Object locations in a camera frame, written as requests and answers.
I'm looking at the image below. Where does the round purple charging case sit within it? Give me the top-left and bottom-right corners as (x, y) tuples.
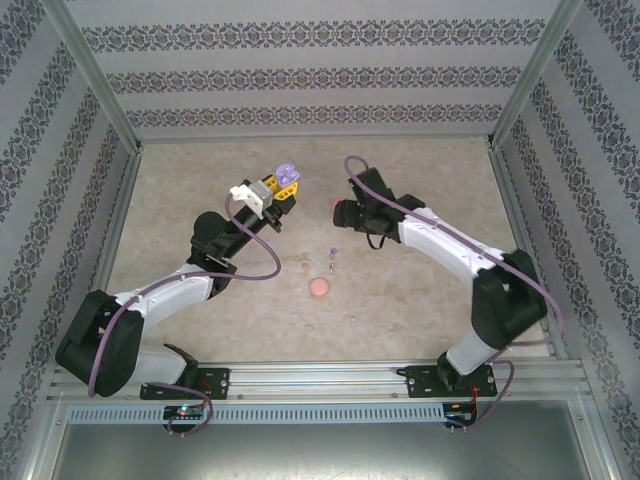
(274, 161), (303, 187)

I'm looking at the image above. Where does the grey metal panel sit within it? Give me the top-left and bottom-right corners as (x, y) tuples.
(29, 422), (614, 480)

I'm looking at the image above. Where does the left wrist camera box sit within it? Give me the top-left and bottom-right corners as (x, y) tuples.
(228, 178), (275, 211)

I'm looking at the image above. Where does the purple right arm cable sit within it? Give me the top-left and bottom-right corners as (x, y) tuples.
(343, 154), (566, 436)

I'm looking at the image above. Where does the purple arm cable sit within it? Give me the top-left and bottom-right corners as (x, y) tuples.
(87, 192), (282, 439)
(343, 154), (566, 436)

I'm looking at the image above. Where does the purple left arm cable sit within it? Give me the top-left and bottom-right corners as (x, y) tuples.
(87, 192), (282, 439)

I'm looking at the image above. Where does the aluminium table side rail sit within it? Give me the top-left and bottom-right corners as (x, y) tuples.
(67, 143), (145, 366)
(487, 143), (571, 359)

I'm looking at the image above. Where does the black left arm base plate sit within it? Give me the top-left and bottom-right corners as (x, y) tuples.
(139, 367), (232, 401)

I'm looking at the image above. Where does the aluminium mounting rail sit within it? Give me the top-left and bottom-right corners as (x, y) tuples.
(47, 360), (596, 403)

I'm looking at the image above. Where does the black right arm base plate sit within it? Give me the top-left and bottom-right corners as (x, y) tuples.
(404, 363), (499, 400)

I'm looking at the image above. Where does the aluminium frame post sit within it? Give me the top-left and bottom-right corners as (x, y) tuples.
(47, 0), (146, 154)
(485, 0), (585, 151)

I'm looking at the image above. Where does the slotted grey cable duct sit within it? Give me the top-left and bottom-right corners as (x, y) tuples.
(66, 402), (447, 426)

